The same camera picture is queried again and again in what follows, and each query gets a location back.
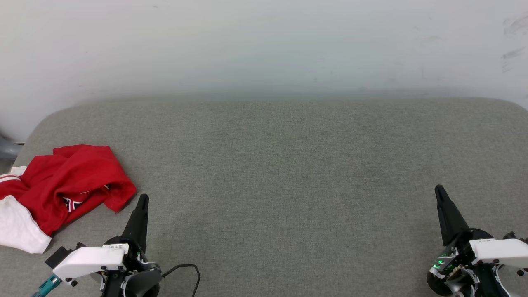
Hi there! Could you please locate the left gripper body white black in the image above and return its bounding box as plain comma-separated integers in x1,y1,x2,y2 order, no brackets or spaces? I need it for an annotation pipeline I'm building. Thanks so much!
53,236,159,297

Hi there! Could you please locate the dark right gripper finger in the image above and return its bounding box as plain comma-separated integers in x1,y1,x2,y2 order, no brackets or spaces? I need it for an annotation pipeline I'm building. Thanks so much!
435,185,471,247

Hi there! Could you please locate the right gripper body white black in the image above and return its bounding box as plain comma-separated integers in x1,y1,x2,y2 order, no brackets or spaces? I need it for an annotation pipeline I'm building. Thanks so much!
429,229,528,297

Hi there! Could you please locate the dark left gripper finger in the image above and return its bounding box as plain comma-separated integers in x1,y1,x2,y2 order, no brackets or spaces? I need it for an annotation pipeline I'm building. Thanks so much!
123,194,149,253

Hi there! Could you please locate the red and white shirt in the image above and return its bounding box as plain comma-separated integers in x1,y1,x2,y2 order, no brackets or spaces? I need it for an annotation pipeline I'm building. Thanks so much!
0,144,137,254

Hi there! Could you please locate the grey fabric sofa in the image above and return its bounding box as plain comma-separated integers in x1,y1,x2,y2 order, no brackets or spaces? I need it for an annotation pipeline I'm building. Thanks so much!
0,97,528,297

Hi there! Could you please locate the grey object beside sofa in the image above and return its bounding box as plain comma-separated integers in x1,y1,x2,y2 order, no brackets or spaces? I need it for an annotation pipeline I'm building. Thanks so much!
0,134,23,160

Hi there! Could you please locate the teal left camera connector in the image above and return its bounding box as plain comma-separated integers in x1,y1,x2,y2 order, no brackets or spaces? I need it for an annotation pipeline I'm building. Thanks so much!
32,274,63,297

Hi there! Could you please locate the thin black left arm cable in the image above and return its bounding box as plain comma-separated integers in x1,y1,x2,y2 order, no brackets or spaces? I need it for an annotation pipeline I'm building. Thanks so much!
161,264,201,297

